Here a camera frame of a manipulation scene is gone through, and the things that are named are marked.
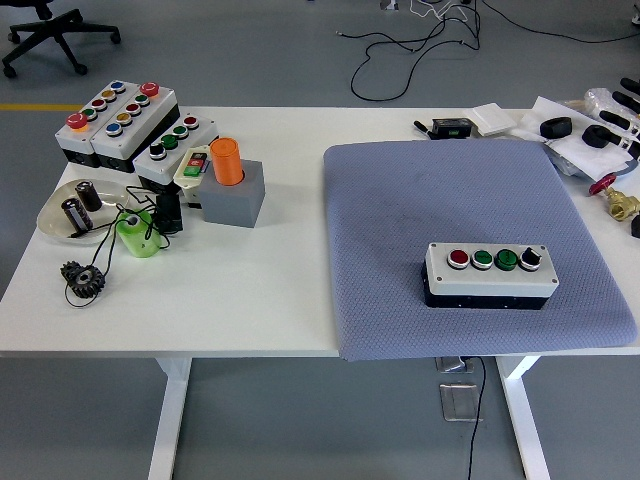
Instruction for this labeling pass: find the white four-control button box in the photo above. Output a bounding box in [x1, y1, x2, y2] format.
[133, 113, 220, 194]
[423, 242, 560, 311]

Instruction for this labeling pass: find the five-button box with mushroom button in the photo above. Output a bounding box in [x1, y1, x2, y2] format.
[88, 81, 181, 175]
[53, 79, 135, 169]

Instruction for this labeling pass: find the green plastic cylinder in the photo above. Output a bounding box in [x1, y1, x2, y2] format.
[114, 208, 164, 260]

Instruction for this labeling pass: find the white foam sheet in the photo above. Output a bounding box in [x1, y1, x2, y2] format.
[509, 94, 640, 184]

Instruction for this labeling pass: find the silver metal bowl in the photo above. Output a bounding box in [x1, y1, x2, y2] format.
[36, 178, 132, 246]

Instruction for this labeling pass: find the cream red-green switch box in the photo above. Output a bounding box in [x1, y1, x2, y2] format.
[173, 145, 214, 206]

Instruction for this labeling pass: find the black cylindrical capacitor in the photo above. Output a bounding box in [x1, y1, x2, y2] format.
[73, 180, 104, 213]
[60, 198, 95, 232]

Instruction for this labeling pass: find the black cable under table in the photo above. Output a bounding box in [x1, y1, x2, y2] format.
[462, 355, 487, 480]

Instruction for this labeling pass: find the thin black cord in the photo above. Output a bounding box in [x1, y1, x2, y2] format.
[63, 184, 174, 309]

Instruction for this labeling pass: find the blue-grey textured mat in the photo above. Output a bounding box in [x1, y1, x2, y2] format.
[322, 138, 637, 362]

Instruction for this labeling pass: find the clear bubble wrap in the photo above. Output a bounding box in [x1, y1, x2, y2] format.
[582, 87, 640, 136]

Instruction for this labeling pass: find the white floor cable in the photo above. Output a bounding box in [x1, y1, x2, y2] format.
[409, 0, 469, 24]

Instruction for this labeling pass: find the metal floor socket box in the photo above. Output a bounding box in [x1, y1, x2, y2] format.
[433, 355, 476, 374]

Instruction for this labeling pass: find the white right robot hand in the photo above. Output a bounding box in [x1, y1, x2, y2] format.
[598, 76, 640, 152]

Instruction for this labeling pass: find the long black floor cable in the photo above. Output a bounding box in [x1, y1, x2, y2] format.
[479, 0, 640, 45]

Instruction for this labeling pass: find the brass valve with red handle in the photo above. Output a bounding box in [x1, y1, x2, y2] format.
[588, 173, 640, 221]

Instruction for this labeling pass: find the black foam ring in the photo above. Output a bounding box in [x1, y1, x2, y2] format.
[582, 124, 615, 149]
[538, 116, 575, 140]

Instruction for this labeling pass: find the white wall switch plate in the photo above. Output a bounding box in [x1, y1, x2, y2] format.
[462, 102, 519, 137]

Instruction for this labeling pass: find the grey block with hole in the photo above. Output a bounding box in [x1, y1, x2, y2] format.
[198, 159, 266, 229]

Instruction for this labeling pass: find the white table leg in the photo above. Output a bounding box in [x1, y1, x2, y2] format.
[147, 357, 194, 480]
[494, 355, 551, 480]

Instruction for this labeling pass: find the black power adapter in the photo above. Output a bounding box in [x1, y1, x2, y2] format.
[154, 192, 185, 235]

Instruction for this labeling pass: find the black device with green connector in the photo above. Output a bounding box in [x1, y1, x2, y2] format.
[430, 117, 472, 140]

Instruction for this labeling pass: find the orange plastic cylinder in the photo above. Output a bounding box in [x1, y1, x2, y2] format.
[208, 137, 245, 187]

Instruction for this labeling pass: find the black office chair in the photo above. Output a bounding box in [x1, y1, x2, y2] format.
[0, 0, 122, 79]

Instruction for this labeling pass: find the black metal gear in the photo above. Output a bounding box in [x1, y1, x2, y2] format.
[59, 260, 110, 300]

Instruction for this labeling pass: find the looped black floor cable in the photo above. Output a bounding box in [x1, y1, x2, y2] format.
[335, 9, 482, 101]

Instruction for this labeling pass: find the metal floor socket plate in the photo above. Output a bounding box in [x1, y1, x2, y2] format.
[438, 382, 484, 423]

